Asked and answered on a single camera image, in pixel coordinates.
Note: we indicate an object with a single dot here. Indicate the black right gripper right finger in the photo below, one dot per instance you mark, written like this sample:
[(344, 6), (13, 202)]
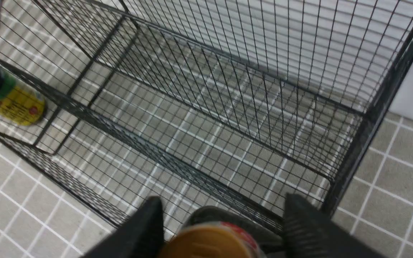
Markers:
[(308, 233)]

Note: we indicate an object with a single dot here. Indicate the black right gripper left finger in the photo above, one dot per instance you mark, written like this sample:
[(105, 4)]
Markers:
[(141, 236)]

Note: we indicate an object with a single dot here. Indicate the grey checked tablecloth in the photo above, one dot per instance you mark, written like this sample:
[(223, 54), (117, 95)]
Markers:
[(41, 219)]

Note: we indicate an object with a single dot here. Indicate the black wire mesh rack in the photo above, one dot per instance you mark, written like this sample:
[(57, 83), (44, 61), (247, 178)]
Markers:
[(133, 111)]

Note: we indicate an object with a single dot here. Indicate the tall dark vinegar bottle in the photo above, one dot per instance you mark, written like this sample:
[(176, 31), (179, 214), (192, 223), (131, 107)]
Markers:
[(211, 232)]

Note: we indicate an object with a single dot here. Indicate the small orange-capped sauce bottle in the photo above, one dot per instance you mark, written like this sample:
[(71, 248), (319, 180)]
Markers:
[(19, 102)]

